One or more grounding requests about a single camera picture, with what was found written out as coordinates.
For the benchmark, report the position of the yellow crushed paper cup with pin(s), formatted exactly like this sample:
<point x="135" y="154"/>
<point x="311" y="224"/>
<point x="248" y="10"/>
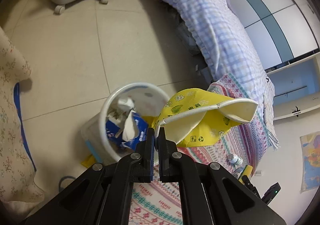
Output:
<point x="194" y="117"/>

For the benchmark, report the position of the blue snack box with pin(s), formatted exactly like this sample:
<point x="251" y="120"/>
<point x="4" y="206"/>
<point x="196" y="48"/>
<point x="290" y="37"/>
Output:
<point x="127" y="134"/>

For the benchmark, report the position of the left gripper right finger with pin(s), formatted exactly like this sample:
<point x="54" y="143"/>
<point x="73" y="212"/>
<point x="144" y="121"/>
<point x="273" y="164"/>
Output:
<point x="209" y="193"/>

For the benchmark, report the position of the left gripper blue left finger pad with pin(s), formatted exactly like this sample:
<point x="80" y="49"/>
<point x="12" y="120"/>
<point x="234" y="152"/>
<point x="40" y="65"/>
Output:
<point x="103" y="193"/>

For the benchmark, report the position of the blue white wardrobe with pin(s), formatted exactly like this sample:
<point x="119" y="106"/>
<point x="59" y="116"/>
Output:
<point x="282" y="31"/>

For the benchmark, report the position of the floral beige cushion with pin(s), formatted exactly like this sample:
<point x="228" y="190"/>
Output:
<point x="19" y="193"/>

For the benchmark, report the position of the small white plastic bottle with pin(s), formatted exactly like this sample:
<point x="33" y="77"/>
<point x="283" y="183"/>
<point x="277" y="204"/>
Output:
<point x="234" y="159"/>

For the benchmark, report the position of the pale green paper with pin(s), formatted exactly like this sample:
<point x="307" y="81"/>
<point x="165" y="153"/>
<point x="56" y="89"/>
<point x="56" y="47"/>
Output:
<point x="120" y="109"/>

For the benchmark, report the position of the green yellow scrub sponge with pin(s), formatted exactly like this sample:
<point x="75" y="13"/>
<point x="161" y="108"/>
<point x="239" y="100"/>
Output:
<point x="240" y="172"/>

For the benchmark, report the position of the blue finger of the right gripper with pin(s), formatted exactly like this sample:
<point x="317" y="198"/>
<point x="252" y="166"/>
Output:
<point x="249" y="185"/>

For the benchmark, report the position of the patterned striped tablecloth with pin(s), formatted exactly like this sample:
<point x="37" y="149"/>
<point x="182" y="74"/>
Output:
<point x="159" y="203"/>

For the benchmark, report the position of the white trash bin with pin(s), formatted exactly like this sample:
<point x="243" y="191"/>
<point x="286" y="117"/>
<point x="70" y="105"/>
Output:
<point x="149" y="101"/>

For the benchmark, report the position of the blue checked quilt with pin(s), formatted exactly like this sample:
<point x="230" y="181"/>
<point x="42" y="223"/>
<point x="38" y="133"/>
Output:
<point x="222" y="39"/>

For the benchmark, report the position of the wall map poster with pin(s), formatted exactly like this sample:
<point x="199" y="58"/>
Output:
<point x="311" y="161"/>

